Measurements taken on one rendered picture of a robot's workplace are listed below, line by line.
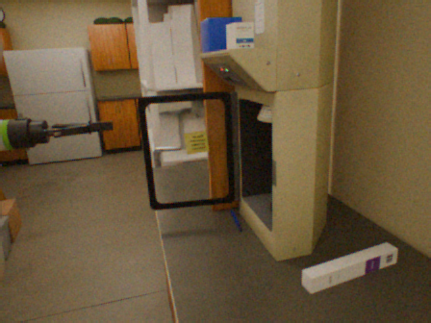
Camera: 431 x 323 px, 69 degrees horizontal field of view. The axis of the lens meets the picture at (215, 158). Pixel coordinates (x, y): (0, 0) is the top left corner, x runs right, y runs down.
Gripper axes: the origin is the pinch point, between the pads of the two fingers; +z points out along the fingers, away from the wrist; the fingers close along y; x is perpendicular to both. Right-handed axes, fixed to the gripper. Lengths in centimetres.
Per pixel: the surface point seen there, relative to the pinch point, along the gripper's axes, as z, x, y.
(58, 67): -94, -25, 449
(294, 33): 48, -24, -39
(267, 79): 41, -14, -39
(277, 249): 45, 32, -38
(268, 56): 42, -19, -39
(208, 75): 36.3, -14.3, -1.7
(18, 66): -148, -29, 449
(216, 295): 25, 36, -46
